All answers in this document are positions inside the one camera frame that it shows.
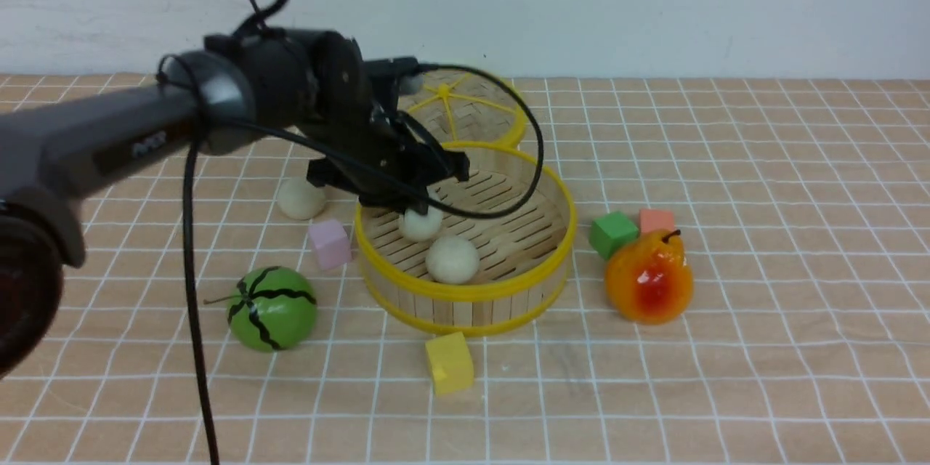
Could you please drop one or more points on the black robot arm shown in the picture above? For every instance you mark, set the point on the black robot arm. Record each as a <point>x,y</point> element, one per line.
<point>55,156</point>

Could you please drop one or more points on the bamboo steamer lid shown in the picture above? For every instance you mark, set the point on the bamboo steamer lid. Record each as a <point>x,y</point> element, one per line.
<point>455,105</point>

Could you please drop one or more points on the salmon pink foam cube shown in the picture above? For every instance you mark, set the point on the salmon pink foam cube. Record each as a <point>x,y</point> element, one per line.
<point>651,219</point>

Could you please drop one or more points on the yellow foam cube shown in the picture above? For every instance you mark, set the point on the yellow foam cube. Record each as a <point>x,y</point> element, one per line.
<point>450,363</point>

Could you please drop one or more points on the green foam cube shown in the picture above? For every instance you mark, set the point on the green foam cube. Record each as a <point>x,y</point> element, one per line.
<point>610,232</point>

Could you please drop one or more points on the green toy watermelon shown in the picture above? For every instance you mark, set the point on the green toy watermelon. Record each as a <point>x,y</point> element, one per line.
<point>270,309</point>

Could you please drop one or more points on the beige grid tablecloth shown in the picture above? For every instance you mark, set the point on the beige grid tablecloth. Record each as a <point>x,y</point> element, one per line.
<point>804,210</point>

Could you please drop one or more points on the white bun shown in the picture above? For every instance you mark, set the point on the white bun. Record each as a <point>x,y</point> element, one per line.
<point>300,200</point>
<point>452,259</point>
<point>417,227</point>

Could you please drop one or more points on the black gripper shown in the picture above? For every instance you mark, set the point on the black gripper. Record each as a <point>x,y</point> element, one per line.
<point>375,149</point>

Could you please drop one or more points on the bamboo steamer tray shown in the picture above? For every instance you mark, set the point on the bamboo steamer tray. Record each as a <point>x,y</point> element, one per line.
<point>525,257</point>

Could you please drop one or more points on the orange yellow toy pear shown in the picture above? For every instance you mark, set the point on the orange yellow toy pear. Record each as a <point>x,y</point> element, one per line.
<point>650,281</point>

